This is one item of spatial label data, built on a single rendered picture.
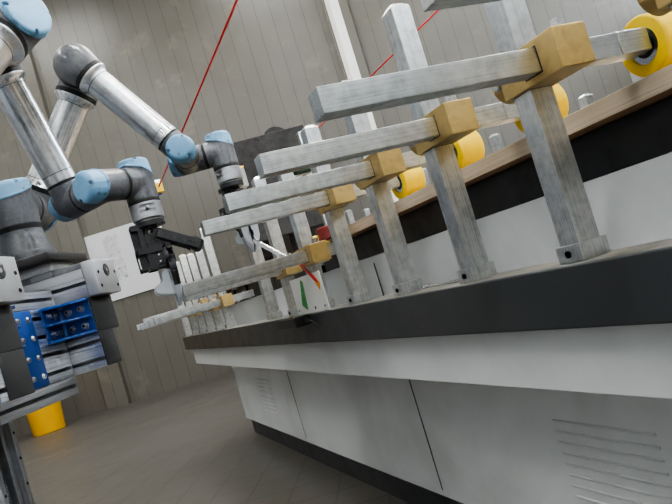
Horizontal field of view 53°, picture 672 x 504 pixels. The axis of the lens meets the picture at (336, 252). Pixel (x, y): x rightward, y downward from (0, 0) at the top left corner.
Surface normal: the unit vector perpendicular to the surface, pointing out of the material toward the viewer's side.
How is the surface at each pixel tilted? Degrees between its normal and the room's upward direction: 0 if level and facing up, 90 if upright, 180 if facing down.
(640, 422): 90
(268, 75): 90
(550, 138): 90
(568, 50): 90
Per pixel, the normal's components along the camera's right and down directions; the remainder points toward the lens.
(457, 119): 0.34, -0.15
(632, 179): -0.90, 0.25
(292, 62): -0.07, -0.02
